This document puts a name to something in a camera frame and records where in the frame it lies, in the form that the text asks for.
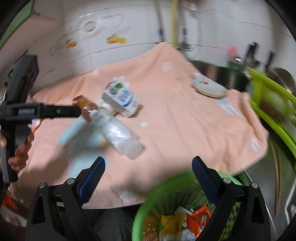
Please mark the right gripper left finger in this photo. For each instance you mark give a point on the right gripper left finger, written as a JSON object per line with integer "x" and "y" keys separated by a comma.
{"x": 56, "y": 211}

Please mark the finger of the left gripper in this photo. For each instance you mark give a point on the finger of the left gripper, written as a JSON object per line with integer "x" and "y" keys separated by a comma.
{"x": 56, "y": 111}

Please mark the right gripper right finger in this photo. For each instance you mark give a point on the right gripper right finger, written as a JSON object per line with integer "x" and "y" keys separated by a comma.
{"x": 251, "y": 222}

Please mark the orange snack wrapper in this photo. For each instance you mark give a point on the orange snack wrapper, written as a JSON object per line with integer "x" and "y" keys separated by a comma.
{"x": 198, "y": 220}

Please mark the yellow snack wrapper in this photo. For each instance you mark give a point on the yellow snack wrapper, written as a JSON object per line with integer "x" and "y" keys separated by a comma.
{"x": 172, "y": 225}

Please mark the white milk carton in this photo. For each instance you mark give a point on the white milk carton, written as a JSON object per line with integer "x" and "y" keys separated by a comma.
{"x": 118, "y": 95}

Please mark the clear plastic bottle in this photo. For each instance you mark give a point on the clear plastic bottle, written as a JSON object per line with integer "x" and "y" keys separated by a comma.
{"x": 116, "y": 133}

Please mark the white paper cup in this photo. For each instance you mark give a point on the white paper cup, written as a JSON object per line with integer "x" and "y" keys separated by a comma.
{"x": 102, "y": 104}

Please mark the green trash basket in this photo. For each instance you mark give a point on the green trash basket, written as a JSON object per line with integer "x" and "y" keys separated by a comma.
{"x": 182, "y": 190}

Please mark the person's left hand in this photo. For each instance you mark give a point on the person's left hand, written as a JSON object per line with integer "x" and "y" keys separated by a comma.
{"x": 18, "y": 161}

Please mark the amber plastic bottle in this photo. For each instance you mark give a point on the amber plastic bottle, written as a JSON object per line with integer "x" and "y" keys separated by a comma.
{"x": 85, "y": 105}

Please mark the wooden chopstick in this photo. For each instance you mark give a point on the wooden chopstick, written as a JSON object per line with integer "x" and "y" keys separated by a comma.
{"x": 276, "y": 157}

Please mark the green dish rack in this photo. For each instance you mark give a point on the green dish rack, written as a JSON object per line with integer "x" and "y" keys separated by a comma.
{"x": 275, "y": 105}

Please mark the peach flowered towel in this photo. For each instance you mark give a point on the peach flowered towel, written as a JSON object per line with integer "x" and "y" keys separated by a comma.
{"x": 174, "y": 123}

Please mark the white saucer plate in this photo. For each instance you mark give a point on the white saucer plate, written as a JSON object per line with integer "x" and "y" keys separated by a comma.
{"x": 209, "y": 88}

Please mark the steel pot lid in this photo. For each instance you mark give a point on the steel pot lid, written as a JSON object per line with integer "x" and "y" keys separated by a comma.
{"x": 283, "y": 78}

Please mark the cleaver with wooden handle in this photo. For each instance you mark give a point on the cleaver with wooden handle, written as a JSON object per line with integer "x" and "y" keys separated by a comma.
{"x": 278, "y": 117}

